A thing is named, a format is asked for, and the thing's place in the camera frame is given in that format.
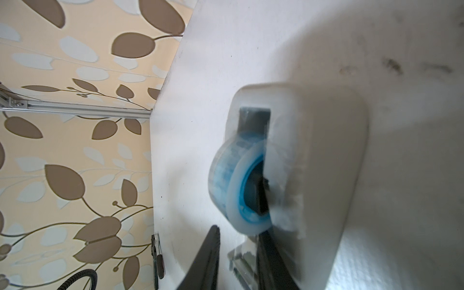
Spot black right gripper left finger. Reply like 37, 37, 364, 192
177, 225, 221, 290

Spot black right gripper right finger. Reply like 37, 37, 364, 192
257, 231, 299, 290

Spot grey tape dispenser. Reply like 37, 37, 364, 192
208, 83, 369, 290

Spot clear tape strip pulled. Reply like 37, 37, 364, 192
227, 245, 259, 290

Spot red handled ratchet wrench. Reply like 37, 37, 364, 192
151, 233, 165, 290

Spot aluminium frame crossbar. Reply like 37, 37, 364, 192
1, 83, 152, 119

